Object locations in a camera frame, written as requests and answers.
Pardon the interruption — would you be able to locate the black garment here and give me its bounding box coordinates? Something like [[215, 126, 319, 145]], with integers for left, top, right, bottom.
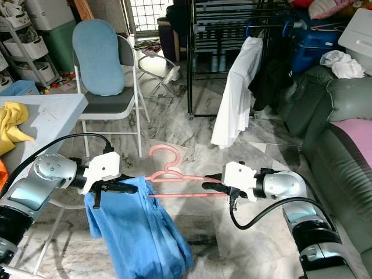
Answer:
[[247, 55, 289, 111]]

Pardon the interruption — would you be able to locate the white plastic box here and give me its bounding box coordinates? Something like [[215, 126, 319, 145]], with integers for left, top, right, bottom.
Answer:
[[338, 9, 372, 59]]

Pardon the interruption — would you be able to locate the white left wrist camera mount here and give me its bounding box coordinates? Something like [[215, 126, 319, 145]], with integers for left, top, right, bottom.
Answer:
[[80, 151, 123, 195]]

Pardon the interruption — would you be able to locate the colourful floor mat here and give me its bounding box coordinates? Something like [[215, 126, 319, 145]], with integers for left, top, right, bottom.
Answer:
[[137, 38, 160, 56]]

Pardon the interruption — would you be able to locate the black clothes drying rack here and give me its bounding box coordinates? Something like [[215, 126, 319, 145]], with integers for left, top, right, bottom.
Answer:
[[187, 0, 344, 120]]

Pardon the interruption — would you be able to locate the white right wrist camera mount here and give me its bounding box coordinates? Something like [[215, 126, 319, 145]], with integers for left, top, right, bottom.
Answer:
[[222, 161, 265, 201]]

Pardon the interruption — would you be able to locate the dark clothes heap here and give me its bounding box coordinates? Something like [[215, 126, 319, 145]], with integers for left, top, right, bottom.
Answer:
[[166, 3, 195, 47]]

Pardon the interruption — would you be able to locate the blue plastic box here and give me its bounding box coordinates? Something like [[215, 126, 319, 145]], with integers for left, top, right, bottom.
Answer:
[[288, 17, 341, 73]]

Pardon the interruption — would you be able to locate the light blue pillow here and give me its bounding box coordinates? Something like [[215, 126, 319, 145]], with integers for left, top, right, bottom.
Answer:
[[73, 19, 126, 96]]

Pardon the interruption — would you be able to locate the dark green sofa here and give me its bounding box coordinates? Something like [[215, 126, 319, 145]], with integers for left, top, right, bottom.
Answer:
[[279, 63, 372, 279]]

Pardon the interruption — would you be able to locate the window with grille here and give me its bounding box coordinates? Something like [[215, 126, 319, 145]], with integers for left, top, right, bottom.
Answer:
[[123, 0, 172, 35]]

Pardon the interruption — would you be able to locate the blue clothes hanger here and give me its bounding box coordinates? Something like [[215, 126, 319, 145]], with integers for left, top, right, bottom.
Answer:
[[244, 22, 263, 41]]

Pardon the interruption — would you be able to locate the white shelf rack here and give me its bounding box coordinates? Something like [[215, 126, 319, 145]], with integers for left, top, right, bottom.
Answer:
[[0, 12, 59, 88]]

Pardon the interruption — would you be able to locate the orange shirt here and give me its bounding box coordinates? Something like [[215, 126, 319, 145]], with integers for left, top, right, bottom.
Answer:
[[0, 160, 9, 192]]

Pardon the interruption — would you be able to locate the brown wooden board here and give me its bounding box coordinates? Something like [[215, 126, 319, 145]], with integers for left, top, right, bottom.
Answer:
[[73, 0, 94, 21]]

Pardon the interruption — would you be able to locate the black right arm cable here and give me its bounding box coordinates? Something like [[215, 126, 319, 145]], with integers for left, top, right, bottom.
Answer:
[[228, 195, 337, 231]]

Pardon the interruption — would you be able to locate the yellow shirt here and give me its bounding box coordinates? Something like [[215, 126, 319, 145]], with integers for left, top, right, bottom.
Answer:
[[0, 102, 38, 156]]

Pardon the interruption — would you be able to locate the crumpled white cloth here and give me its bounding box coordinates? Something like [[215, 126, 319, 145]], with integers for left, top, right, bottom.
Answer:
[[320, 50, 366, 79]]

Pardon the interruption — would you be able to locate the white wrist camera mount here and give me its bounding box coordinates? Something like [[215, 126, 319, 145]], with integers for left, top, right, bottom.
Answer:
[[222, 161, 265, 201], [80, 151, 123, 195]]

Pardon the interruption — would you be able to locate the pink and white pillow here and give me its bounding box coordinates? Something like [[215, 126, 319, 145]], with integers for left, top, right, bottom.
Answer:
[[308, 0, 358, 19]]

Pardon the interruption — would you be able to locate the white and green bin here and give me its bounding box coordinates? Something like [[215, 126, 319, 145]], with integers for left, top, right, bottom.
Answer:
[[26, 0, 79, 65]]

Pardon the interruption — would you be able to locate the pink cushion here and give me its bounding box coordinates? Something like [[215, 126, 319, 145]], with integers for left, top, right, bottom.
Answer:
[[330, 118, 372, 166]]

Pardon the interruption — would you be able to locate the light blue shirt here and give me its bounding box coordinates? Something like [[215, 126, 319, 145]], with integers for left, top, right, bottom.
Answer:
[[84, 176, 194, 279]]

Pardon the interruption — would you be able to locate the blue plastic basket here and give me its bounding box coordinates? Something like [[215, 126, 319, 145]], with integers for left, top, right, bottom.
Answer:
[[0, 80, 38, 96]]

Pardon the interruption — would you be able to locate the white folding chair grey seat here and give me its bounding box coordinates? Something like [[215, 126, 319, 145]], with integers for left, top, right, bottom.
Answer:
[[73, 32, 151, 158]]

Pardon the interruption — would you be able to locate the white shirt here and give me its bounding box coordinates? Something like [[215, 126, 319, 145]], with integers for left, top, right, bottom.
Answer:
[[211, 36, 264, 149]]

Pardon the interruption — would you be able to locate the light blue folding table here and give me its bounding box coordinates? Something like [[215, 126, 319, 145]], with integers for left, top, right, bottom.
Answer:
[[0, 93, 89, 192]]

